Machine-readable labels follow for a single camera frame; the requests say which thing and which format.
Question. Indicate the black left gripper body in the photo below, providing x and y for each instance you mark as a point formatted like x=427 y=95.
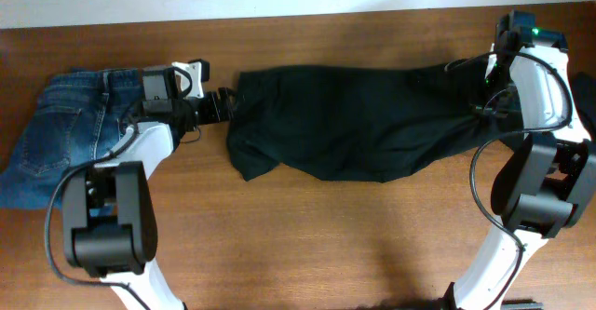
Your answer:
x=212 y=107

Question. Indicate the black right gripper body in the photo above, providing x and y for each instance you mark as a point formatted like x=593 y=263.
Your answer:
x=497 y=106

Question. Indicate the black trousers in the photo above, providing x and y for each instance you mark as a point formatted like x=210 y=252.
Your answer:
x=357 y=124

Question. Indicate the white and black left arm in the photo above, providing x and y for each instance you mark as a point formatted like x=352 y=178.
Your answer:
x=109 y=225

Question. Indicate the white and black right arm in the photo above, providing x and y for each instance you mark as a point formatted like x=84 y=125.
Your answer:
x=548 y=182

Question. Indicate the black garment with red label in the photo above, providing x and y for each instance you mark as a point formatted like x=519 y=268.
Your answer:
x=584 y=92

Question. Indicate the folded blue denim jeans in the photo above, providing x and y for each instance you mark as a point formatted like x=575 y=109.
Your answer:
x=79 y=117

